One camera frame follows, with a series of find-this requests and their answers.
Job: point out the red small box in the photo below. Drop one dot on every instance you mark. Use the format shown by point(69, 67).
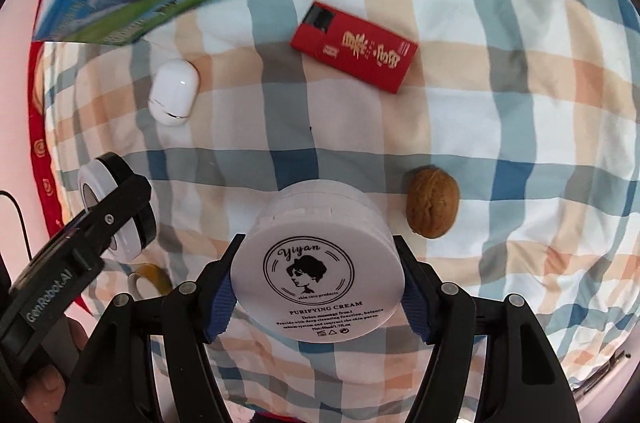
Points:
point(355, 46)

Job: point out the white earbuds case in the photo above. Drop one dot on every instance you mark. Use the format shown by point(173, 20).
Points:
point(173, 92)

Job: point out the brown walnut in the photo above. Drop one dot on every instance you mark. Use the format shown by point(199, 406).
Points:
point(432, 203)

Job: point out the red rose floral blanket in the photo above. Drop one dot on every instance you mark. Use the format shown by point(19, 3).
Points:
point(39, 153)

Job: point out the person left hand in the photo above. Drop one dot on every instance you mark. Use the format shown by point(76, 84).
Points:
point(43, 394)

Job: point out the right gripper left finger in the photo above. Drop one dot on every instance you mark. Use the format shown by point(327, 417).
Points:
point(114, 381)

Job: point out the blue plaid quilt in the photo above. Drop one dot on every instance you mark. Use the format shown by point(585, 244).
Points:
point(532, 106)

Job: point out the white cream jar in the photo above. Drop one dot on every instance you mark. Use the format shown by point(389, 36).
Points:
point(319, 265)

